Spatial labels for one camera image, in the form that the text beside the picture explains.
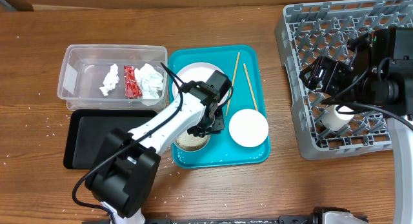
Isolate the grey bowl of rice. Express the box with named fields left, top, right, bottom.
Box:
left=175, top=132, right=210, bottom=152

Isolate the white shallow bowl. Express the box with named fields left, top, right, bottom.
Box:
left=229, top=109, right=269, bottom=148

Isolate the white cup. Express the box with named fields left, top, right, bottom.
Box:
left=321, top=105, right=354, bottom=132

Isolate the red snack wrapper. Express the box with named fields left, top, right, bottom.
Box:
left=124, top=66, right=143, bottom=99

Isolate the small white napkin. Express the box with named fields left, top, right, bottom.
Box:
left=99, top=64, right=119, bottom=97

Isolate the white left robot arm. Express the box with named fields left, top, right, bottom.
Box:
left=82, top=81, right=232, bottom=223

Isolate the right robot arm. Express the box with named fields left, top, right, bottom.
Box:
left=299, top=27, right=412, bottom=223

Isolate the grey dishwasher rack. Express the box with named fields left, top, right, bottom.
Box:
left=275, top=0, right=412, bottom=160

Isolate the teal serving tray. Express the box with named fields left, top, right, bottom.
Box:
left=168, top=45, right=271, bottom=168

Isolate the white round plate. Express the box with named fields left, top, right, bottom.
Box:
left=172, top=62, right=227, bottom=107

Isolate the black plastic tray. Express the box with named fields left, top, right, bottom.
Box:
left=63, top=109, right=157, bottom=169

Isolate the clear plastic bin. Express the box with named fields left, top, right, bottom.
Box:
left=57, top=44, right=169, bottom=112

